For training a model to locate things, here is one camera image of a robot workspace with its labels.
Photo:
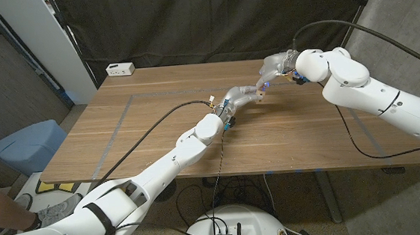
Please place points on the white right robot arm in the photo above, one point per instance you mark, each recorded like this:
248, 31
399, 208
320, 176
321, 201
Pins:
372, 86

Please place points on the grey table leg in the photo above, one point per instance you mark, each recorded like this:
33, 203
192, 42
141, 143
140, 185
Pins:
329, 198

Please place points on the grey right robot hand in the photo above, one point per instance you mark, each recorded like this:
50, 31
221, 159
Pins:
275, 67

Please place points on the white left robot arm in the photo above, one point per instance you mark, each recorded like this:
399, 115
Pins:
161, 170

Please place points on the blue padded stool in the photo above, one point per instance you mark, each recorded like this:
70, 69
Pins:
28, 147

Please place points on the white power strip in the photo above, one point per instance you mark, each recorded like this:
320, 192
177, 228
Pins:
120, 69

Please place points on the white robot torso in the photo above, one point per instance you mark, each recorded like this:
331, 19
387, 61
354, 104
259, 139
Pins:
248, 223

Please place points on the black backdrop stand pole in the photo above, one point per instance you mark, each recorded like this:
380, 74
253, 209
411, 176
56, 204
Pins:
361, 3
77, 49

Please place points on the wooden block with holes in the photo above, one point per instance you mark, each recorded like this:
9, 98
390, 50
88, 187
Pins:
260, 95

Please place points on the white cabinet panel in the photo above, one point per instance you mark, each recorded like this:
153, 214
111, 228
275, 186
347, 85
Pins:
38, 33

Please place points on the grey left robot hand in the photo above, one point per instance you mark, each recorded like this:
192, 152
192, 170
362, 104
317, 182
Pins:
236, 97

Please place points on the yellow and black floor object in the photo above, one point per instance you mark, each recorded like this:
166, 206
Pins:
50, 187

